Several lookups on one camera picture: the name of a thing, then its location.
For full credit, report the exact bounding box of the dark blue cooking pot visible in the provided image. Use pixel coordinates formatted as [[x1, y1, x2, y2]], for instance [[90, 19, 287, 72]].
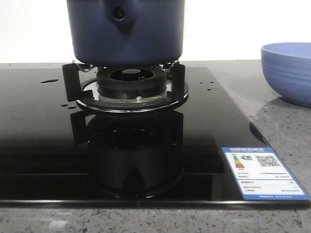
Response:
[[67, 0, 185, 67]]

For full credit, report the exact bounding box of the black pot support grate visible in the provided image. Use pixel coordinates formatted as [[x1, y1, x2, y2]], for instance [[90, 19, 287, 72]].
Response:
[[62, 61, 189, 114]]

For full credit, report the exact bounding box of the black gas burner head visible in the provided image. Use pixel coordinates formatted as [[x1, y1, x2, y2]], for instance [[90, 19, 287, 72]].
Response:
[[96, 66, 167, 99]]

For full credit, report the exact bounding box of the black glass gas cooktop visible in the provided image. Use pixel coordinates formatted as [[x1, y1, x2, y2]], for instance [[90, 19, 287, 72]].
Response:
[[0, 67, 311, 209]]

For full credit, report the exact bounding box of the blue energy label sticker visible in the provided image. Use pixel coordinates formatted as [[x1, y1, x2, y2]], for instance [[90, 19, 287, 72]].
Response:
[[222, 147, 311, 201]]

